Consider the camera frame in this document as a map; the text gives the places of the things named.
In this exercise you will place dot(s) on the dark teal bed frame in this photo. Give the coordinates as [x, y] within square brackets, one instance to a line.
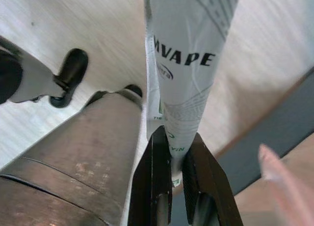
[282, 122]

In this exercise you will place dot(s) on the pink pillow with coloured dots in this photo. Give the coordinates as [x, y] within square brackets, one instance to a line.
[289, 186]

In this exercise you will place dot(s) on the bed with cream sheet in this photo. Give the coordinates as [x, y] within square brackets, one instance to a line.
[250, 206]

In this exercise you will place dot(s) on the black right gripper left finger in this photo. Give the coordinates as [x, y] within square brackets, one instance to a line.
[152, 186]

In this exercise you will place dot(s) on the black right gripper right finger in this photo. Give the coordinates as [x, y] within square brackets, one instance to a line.
[208, 199]

